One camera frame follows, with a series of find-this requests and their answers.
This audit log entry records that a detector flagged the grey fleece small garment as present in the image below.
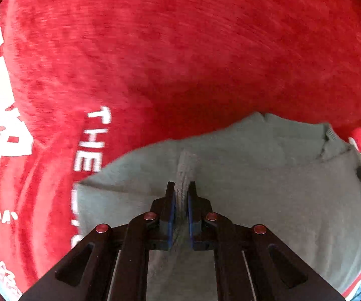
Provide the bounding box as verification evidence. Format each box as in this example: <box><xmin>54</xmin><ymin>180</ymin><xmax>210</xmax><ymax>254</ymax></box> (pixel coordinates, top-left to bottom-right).
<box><xmin>76</xmin><ymin>113</ymin><xmax>361</xmax><ymax>292</ymax></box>

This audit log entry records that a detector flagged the red blanket with white print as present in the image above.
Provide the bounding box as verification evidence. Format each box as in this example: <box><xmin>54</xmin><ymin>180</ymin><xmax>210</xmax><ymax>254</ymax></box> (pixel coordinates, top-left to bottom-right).
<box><xmin>0</xmin><ymin>0</ymin><xmax>361</xmax><ymax>300</ymax></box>

